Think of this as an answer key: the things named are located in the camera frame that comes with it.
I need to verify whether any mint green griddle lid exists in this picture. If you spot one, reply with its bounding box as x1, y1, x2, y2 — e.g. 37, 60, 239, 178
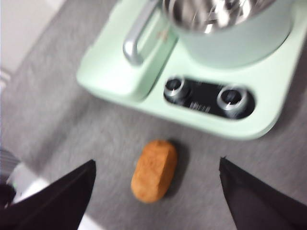
76, 0, 179, 101

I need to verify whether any mint green breakfast machine base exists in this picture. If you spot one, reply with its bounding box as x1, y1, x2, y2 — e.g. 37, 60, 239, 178
76, 0, 307, 141

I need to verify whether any brown potato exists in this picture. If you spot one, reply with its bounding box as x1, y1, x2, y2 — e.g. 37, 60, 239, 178
130, 140, 178, 204

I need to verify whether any chrome griddle lid handle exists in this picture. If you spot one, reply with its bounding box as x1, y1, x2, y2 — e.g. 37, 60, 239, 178
122, 0, 160, 65

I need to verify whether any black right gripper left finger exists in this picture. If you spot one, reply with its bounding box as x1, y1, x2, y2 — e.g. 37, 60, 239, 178
0, 159, 97, 230

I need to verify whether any mint green pot with handle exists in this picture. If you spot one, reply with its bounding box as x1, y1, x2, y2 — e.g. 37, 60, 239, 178
162, 0, 295, 69

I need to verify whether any silver control knob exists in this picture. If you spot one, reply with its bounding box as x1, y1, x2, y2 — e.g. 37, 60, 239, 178
165, 77, 186, 98
216, 88, 245, 113

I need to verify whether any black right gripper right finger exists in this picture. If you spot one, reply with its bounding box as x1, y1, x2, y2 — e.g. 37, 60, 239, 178
219, 157, 307, 230

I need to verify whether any white device with green light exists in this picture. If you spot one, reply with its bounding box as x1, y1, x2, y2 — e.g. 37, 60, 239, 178
6, 162, 50, 204

